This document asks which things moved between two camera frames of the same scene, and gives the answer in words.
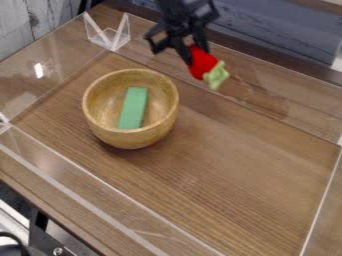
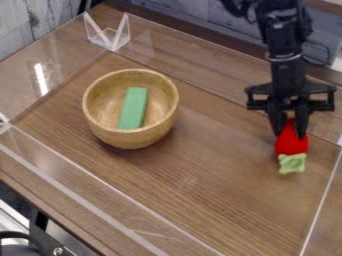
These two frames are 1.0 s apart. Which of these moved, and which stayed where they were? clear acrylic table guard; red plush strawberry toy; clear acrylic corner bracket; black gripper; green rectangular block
Moved: black gripper; red plush strawberry toy
Stayed: clear acrylic table guard; clear acrylic corner bracket; green rectangular block
